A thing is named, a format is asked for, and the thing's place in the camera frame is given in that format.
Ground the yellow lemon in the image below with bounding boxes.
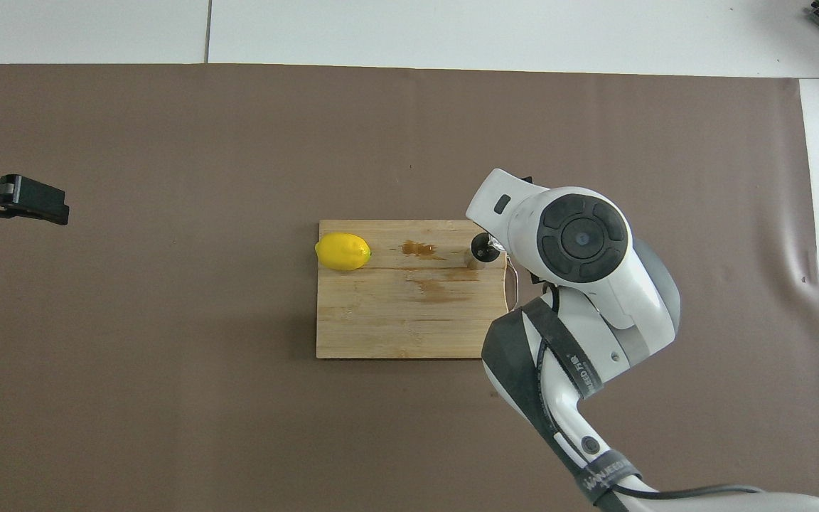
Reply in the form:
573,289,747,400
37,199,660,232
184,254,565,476
314,232,373,272

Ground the brown table mat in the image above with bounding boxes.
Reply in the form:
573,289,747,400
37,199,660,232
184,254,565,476
0,63,819,512

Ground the steel jigger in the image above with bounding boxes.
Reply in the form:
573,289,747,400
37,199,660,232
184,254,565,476
468,232,503,270

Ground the wooden cutting board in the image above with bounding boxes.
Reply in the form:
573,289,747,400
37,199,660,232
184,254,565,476
316,219,510,360

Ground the metal cutting board handle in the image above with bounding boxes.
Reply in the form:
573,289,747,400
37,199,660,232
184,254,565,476
505,260,521,315

